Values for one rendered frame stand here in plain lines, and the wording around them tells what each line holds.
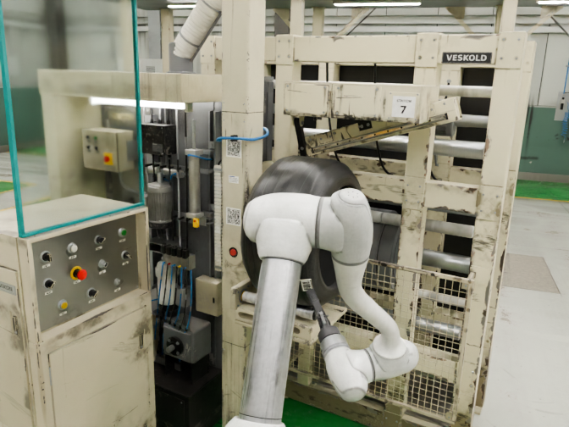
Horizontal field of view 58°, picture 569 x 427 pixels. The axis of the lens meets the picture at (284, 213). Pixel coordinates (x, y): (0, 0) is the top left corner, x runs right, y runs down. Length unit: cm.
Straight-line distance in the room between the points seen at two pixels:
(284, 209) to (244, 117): 89
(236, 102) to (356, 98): 48
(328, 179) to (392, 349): 66
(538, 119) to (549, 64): 100
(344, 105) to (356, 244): 100
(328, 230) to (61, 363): 119
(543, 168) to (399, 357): 974
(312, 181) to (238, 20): 69
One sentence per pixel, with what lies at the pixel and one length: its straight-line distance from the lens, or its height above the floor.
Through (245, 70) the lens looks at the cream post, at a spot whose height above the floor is 182.
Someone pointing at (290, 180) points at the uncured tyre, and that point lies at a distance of 191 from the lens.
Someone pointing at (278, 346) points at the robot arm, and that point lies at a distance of 124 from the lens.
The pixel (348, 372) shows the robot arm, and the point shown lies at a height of 95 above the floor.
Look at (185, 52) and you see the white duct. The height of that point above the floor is 190.
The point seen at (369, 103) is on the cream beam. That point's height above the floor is 170.
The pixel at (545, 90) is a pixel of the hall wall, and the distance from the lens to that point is 1118.
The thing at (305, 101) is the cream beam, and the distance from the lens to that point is 225.
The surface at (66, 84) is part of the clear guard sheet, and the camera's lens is 192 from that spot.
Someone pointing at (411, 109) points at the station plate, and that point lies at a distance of 209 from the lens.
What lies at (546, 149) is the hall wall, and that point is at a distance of 1119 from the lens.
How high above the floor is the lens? 179
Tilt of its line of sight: 15 degrees down
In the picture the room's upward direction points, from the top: 2 degrees clockwise
